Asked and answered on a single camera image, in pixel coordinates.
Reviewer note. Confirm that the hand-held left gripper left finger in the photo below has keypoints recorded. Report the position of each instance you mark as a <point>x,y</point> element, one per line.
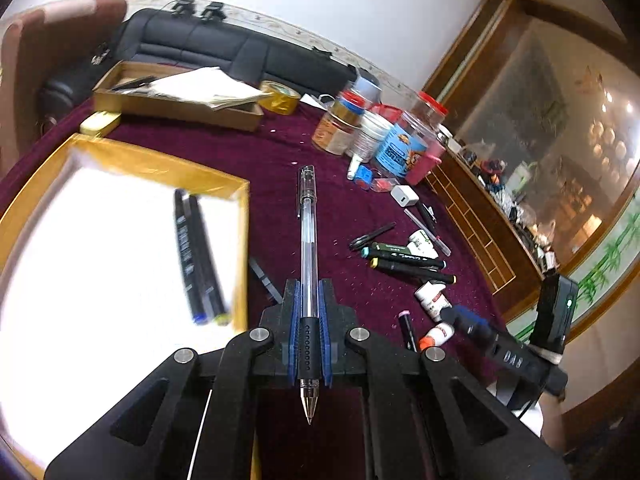
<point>295,332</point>

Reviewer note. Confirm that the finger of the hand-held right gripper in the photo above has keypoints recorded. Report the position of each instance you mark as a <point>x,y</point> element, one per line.
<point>465,317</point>

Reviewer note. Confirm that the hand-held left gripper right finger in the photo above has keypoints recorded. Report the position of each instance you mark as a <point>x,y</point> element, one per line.
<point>323,332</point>

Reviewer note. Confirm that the white bottle red label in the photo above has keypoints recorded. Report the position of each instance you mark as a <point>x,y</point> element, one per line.
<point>434,300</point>

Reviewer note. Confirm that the white bottle green label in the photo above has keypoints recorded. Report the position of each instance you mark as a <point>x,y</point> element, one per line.
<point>421,242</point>

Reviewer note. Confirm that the clear gel pen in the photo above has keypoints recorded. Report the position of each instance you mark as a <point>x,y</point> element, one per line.
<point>308,240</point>

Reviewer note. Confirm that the yellow-rimmed shallow box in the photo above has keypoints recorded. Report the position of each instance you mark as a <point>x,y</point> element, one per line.
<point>100,240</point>

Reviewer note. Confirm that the white bottle orange cap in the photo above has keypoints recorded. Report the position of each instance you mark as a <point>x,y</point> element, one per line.
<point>439,335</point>

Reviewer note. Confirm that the black marker pink tip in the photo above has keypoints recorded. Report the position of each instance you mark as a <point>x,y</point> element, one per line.
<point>407,330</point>

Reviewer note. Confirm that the black marker yellow-green tip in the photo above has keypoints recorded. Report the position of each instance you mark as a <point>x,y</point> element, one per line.
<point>415,274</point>

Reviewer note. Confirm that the wooden brick-pattern cabinet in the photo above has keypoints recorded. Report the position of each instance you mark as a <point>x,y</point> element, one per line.
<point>480,230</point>

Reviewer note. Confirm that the silver pen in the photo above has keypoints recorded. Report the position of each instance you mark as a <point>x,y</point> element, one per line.
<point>427,232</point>

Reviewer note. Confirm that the green tube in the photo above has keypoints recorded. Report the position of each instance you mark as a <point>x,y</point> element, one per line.
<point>392,249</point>

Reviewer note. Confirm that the slim black pen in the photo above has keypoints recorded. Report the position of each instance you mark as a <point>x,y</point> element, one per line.
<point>372,235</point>

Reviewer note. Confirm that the black marker yellow tip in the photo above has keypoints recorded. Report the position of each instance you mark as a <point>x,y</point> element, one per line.
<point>207,260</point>

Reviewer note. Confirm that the black marker blue tip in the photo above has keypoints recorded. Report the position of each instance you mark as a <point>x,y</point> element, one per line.
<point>186,255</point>

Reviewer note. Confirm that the white charger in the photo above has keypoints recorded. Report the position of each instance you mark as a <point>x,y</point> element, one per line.
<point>404,196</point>

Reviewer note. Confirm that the red and clear tube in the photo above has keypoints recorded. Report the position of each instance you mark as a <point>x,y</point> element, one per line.
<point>385,183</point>

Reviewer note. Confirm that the clear jar blue cartoon label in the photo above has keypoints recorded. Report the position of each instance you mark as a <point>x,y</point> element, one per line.
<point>402,145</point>

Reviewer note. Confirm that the large wooden framed glass panel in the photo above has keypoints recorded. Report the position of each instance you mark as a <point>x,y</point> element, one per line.
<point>550,135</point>

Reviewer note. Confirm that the clear plastic jar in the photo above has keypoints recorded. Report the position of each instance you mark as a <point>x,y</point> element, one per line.
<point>370,135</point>

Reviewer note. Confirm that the amber jar with red lid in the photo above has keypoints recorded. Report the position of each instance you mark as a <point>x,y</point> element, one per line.
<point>337,127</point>

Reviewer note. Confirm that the clear jar with red lid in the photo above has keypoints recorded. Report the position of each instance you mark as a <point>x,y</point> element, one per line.
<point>430,107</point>

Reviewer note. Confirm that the yellow tape roll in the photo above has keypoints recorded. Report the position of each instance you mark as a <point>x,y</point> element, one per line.
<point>280,97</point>

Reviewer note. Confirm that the grey lidded container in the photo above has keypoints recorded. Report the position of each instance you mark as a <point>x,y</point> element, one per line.
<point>367,85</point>

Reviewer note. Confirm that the brown cardboard box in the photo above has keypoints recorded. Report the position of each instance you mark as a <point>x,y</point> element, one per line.
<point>170,107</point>

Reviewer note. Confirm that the stack of white papers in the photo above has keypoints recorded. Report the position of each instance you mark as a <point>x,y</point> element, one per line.
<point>210,85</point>

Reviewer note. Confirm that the small yellow tin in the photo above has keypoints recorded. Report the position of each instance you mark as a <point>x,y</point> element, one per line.
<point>100,122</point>

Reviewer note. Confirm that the black leather sofa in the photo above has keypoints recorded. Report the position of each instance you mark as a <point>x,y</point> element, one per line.
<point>225,45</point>

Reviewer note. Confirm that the black pen in cardboard box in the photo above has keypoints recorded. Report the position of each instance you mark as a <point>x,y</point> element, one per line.
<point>132,83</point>

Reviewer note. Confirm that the black figurines on sofa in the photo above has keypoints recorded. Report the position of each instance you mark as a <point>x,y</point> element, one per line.
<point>197,10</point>

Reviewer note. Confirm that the brown armchair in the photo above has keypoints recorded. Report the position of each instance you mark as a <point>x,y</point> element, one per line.
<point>30,60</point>

